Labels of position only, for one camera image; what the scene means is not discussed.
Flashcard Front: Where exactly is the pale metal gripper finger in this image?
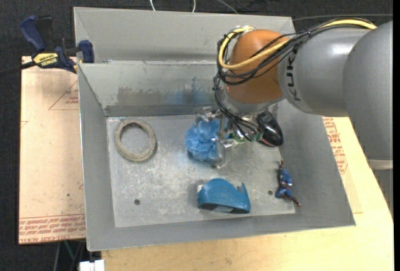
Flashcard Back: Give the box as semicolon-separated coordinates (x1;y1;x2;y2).
213;138;234;169
195;106;216;127

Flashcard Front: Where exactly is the blue mesh bath sponge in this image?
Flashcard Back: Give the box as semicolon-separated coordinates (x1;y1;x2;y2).
184;118;226;163

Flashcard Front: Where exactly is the blue and red toy figure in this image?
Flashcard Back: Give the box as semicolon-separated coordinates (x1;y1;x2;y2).
274;159;303;209

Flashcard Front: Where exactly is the grey metal bin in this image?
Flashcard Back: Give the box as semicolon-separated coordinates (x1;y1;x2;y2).
73;6;357;252

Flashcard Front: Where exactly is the brown cardboard board red print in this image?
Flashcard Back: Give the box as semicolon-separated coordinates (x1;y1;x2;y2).
17;56;365;245

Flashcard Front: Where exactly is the grey-brown ring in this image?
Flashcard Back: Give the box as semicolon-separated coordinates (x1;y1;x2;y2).
113;119;158;163

